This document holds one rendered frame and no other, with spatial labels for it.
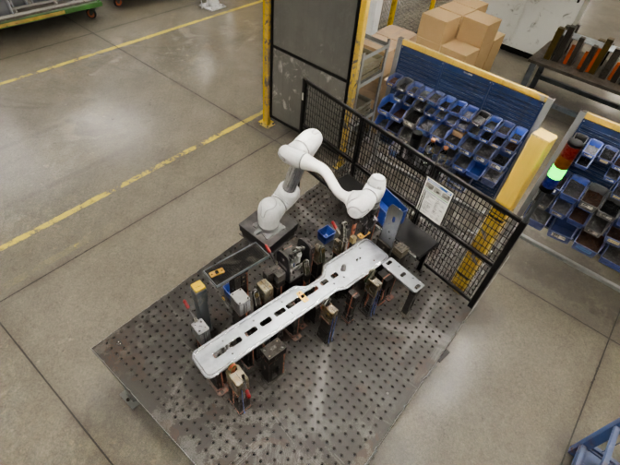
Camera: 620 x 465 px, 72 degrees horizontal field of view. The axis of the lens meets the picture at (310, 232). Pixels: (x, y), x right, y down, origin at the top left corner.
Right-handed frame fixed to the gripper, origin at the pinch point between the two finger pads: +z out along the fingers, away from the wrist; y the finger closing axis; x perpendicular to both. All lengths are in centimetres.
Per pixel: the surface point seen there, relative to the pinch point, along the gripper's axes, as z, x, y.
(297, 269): 32, -35, -19
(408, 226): 26, 48, 2
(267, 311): 29, -70, -5
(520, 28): 88, 632, -214
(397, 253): 26.1, 22.9, 13.7
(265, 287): 21, -64, -15
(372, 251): 29.1, 13.1, 1.1
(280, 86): 67, 141, -255
